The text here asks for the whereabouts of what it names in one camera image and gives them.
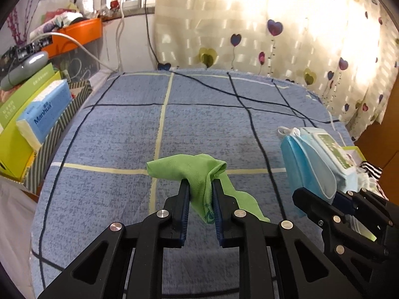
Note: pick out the striped storage box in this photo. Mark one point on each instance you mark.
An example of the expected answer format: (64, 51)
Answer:
(53, 149)

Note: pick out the blue face mask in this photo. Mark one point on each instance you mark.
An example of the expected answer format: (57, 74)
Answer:
(305, 168)

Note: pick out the black white striped cloth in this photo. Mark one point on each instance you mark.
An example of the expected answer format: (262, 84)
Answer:
(372, 169)

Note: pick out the blue plaid bed sheet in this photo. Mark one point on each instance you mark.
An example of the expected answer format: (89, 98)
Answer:
(124, 130)

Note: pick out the heart print curtain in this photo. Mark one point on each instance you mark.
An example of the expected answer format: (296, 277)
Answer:
(249, 21)

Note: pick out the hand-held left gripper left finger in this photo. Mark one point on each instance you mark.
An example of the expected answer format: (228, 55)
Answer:
(184, 215)

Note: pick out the blue tissue pack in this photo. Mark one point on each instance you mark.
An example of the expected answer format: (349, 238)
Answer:
(46, 112)

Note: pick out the lime green carton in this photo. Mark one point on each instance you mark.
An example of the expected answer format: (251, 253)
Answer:
(12, 143)

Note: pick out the colourful clutter pile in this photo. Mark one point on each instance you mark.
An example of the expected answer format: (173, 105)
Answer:
(62, 18)

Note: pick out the yellow-green box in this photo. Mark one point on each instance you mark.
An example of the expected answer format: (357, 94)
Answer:
(358, 152)

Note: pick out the red decorative branches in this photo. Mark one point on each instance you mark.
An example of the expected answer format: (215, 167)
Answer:
(15, 28)

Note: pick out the wooden wardrobe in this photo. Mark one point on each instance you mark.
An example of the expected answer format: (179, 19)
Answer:
(386, 143)

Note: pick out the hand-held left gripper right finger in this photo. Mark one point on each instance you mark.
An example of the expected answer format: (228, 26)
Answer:
(217, 218)

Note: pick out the green cloth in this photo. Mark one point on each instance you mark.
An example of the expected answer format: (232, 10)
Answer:
(199, 177)

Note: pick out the pale blue wet wipes pack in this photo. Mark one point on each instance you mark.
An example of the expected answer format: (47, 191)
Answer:
(330, 149)

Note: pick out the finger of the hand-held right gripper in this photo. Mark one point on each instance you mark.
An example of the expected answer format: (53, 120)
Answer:
(343, 201)
(330, 233)

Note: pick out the grey case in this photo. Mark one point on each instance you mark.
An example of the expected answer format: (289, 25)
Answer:
(25, 68)

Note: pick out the orange tray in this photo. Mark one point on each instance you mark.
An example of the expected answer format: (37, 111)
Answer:
(81, 34)

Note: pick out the black power strip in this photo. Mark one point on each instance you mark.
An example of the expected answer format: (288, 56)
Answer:
(34, 47)

